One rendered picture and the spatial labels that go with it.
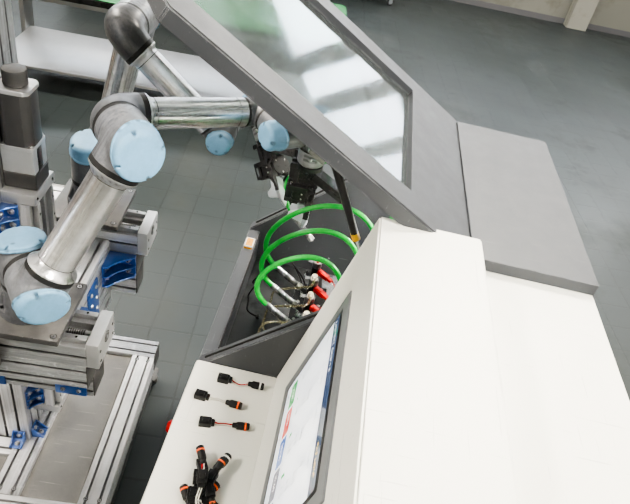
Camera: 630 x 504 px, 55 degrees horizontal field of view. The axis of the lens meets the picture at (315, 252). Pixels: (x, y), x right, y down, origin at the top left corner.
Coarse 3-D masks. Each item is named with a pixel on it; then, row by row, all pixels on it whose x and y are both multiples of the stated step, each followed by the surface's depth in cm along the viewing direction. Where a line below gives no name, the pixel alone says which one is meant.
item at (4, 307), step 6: (0, 288) 153; (0, 294) 153; (6, 294) 151; (0, 300) 154; (6, 300) 151; (0, 306) 154; (6, 306) 152; (0, 312) 153; (6, 312) 152; (12, 312) 152; (6, 318) 153; (12, 318) 152; (18, 318) 152; (18, 324) 153; (24, 324) 153; (30, 324) 154
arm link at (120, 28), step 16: (112, 16) 162; (128, 16) 162; (112, 32) 162; (128, 32) 162; (144, 32) 164; (128, 48) 162; (144, 48) 163; (128, 64) 167; (144, 64) 166; (160, 64) 167; (160, 80) 168; (176, 80) 169; (176, 96) 170; (192, 96) 172; (208, 128) 175; (224, 128) 177; (208, 144) 176; (224, 144) 176
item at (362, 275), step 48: (384, 240) 122; (432, 240) 125; (336, 288) 139; (384, 288) 110; (432, 288) 113; (480, 288) 115; (384, 336) 100; (432, 336) 102; (480, 336) 105; (384, 384) 92; (432, 384) 94; (480, 384) 96; (336, 432) 95; (384, 432) 85; (432, 432) 87; (480, 432) 88; (336, 480) 86; (384, 480) 79; (432, 480) 81; (480, 480) 82
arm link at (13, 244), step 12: (12, 228) 148; (24, 228) 148; (36, 228) 149; (0, 240) 143; (12, 240) 144; (24, 240) 144; (36, 240) 145; (0, 252) 142; (12, 252) 141; (24, 252) 142; (0, 264) 144; (0, 276) 148
